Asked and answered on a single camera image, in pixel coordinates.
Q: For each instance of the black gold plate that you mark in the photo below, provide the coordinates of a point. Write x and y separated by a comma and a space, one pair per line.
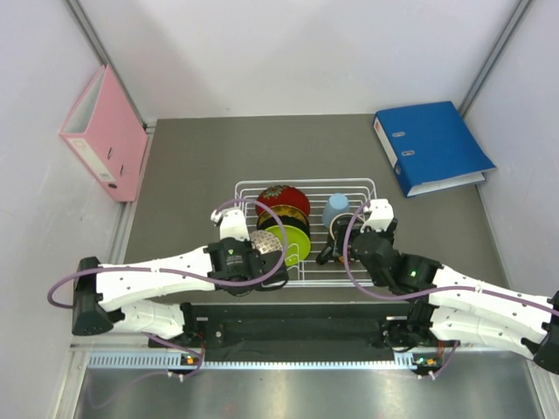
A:
288, 215

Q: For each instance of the slotted cable duct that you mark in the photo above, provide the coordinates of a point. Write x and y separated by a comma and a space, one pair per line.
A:
182, 362

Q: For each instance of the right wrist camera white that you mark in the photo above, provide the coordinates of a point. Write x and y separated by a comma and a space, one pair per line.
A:
378, 215

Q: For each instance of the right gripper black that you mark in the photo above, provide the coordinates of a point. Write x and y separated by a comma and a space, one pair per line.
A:
389, 233

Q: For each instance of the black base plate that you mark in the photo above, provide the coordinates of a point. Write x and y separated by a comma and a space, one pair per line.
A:
301, 331

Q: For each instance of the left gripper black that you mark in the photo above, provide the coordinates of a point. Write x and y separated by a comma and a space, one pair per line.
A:
247, 245

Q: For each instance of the white wire dish rack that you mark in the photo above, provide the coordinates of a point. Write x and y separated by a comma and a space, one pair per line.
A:
306, 273

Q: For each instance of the lime green plate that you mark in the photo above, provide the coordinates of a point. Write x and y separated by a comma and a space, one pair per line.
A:
298, 245

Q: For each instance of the red floral bowl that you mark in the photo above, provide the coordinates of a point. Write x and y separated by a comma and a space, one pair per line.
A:
282, 194

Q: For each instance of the black skull mug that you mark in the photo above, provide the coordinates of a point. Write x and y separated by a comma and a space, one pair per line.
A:
329, 251

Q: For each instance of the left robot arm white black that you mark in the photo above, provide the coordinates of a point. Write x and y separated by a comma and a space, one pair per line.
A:
125, 297

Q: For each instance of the blue binder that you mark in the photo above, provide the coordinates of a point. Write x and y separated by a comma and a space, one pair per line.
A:
430, 148

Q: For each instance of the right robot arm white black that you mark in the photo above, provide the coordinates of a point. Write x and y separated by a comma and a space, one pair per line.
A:
447, 305

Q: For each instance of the pink binder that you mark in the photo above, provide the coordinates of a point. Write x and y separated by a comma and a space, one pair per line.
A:
104, 132

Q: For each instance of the light blue cup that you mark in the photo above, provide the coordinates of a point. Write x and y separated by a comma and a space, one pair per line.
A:
335, 205

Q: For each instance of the patterned small bowl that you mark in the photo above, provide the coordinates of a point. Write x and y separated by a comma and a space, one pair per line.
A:
265, 241

